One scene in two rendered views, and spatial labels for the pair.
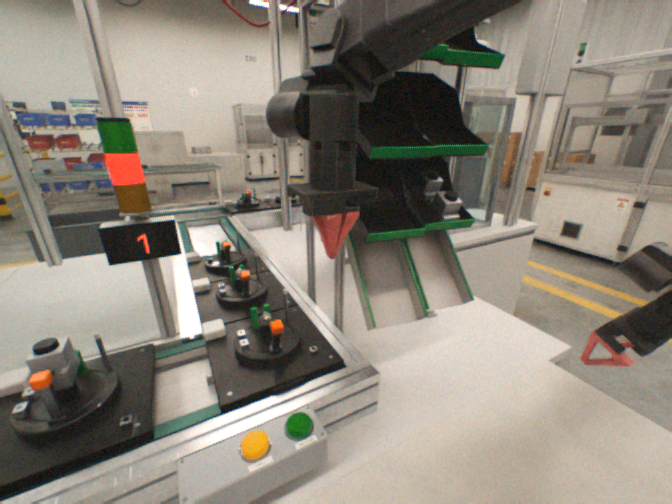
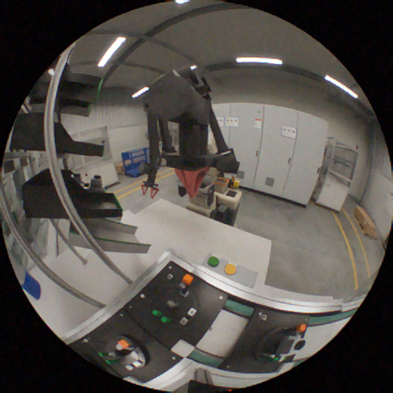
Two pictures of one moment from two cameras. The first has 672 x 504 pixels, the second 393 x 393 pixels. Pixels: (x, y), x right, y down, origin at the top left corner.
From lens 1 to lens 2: 54 cm
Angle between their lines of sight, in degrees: 101
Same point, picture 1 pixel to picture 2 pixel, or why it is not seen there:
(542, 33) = not seen: hidden behind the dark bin
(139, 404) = (254, 326)
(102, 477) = (273, 302)
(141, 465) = (263, 295)
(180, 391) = (224, 336)
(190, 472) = (251, 280)
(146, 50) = not seen: outside the picture
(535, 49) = not seen: hidden behind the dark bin
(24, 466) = (292, 319)
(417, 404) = (164, 246)
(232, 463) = (239, 271)
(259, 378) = (203, 292)
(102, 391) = (267, 339)
